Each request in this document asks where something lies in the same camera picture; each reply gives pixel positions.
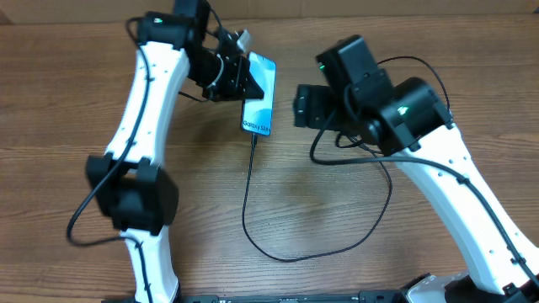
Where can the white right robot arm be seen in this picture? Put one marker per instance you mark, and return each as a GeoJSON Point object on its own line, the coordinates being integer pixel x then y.
{"type": "Point", "coordinates": [413, 128]}

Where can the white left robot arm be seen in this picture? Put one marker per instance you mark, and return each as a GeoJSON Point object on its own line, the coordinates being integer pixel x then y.
{"type": "Point", "coordinates": [129, 181]}

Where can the black smartphone blue screen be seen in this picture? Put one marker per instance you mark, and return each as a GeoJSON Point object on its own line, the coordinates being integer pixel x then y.
{"type": "Point", "coordinates": [259, 101]}

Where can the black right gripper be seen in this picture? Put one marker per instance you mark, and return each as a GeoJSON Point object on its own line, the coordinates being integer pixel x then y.
{"type": "Point", "coordinates": [306, 106]}

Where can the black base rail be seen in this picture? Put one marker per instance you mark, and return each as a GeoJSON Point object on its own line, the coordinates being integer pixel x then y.
{"type": "Point", "coordinates": [364, 296]}

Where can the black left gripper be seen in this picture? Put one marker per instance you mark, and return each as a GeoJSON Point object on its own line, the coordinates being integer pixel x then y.
{"type": "Point", "coordinates": [238, 76]}

